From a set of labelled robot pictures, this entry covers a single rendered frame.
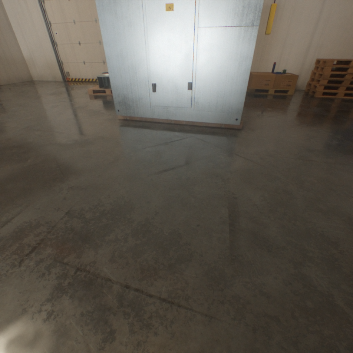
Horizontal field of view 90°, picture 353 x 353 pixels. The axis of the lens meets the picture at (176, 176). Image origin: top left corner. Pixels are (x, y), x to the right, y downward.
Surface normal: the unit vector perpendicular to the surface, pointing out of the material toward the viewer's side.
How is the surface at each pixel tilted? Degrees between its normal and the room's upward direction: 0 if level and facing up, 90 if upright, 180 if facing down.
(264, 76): 90
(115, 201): 0
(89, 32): 90
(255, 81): 90
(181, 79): 90
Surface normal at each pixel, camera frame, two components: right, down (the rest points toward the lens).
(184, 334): 0.00, -0.82
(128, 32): -0.26, 0.56
